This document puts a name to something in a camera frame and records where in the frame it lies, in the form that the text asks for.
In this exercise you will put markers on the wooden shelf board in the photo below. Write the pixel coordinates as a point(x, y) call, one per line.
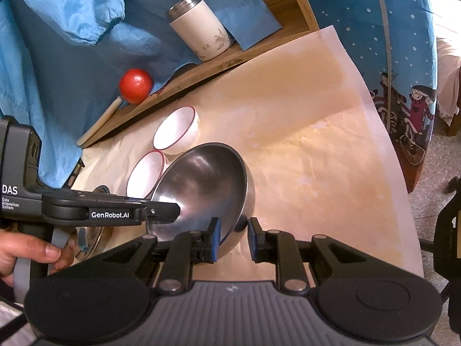
point(216, 68)

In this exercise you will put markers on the red tomato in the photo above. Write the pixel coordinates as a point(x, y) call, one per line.
point(136, 85)

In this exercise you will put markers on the deep steel bowl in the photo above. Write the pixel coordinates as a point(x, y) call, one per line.
point(209, 183)

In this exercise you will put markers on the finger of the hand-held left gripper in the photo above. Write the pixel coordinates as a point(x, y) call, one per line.
point(162, 212)

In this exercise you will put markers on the white stick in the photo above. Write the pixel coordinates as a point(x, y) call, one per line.
point(101, 120)

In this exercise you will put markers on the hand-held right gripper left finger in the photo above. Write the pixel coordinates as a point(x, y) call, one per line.
point(216, 239)

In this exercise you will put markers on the light blue shirt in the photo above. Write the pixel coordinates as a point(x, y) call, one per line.
point(54, 79)

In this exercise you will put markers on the blue dotted fabric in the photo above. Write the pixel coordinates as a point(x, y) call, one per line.
point(360, 25)

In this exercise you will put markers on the black office chair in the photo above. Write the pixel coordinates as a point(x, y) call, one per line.
point(446, 230)

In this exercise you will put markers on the white red-rimmed bowl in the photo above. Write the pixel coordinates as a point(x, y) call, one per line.
point(174, 129)
point(144, 176)

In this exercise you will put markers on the white thermos cup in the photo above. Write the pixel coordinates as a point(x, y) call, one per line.
point(201, 29)

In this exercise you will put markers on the black plastic crate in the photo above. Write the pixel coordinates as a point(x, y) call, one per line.
point(76, 173)

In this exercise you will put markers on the large steel plate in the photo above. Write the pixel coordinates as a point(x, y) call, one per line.
point(90, 248)

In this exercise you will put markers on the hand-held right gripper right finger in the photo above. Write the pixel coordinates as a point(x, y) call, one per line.
point(253, 239)

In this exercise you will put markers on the cream paper sheet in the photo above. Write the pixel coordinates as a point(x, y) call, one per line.
point(306, 133)

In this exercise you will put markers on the person's left hand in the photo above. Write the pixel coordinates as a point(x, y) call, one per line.
point(28, 250)

